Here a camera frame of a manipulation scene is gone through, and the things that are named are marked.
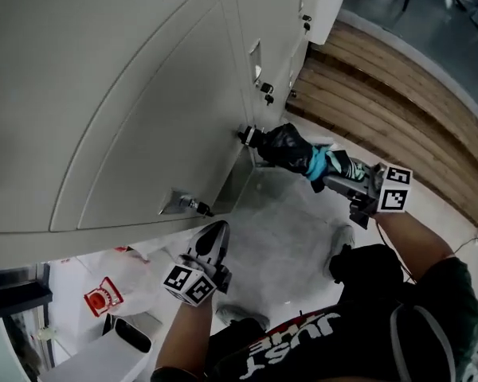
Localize small white trash bin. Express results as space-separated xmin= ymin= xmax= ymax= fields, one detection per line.
xmin=102 ymin=313 xmax=153 ymax=354

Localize white cabinet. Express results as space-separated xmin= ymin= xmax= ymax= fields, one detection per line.
xmin=304 ymin=0 xmax=351 ymax=46

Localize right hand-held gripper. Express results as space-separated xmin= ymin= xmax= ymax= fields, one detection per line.
xmin=322 ymin=163 xmax=413 ymax=230

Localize person's left forearm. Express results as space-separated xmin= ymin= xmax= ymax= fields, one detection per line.
xmin=153 ymin=292 xmax=214 ymax=373

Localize black framed window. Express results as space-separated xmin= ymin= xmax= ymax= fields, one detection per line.
xmin=0 ymin=263 xmax=53 ymax=382

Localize person's grey shoe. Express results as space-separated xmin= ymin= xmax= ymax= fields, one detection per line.
xmin=214 ymin=302 xmax=271 ymax=332
xmin=322 ymin=224 xmax=356 ymax=280

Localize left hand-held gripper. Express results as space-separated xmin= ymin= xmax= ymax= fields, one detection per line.
xmin=162 ymin=220 xmax=233 ymax=306

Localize grey metal locker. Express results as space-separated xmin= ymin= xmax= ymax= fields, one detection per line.
xmin=0 ymin=0 xmax=335 ymax=258

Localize person's right grey shoe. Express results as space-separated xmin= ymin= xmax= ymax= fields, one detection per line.
xmin=322 ymin=224 xmax=356 ymax=280

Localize wooden steps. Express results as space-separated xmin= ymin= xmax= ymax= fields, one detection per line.
xmin=284 ymin=18 xmax=478 ymax=228

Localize person's dark green printed shirt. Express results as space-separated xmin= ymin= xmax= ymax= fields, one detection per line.
xmin=151 ymin=252 xmax=478 ymax=382

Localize white cardboard box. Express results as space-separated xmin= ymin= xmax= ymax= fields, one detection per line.
xmin=37 ymin=328 xmax=152 ymax=382

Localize black umbrella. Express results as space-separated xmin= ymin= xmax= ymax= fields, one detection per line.
xmin=237 ymin=123 xmax=374 ymax=193

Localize person's right forearm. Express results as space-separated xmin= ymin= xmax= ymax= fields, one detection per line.
xmin=374 ymin=211 xmax=457 ymax=282

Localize person's left grey shoe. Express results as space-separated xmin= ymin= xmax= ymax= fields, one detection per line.
xmin=214 ymin=302 xmax=271 ymax=332

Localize black floor cable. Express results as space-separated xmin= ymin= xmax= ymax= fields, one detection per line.
xmin=376 ymin=220 xmax=478 ymax=286

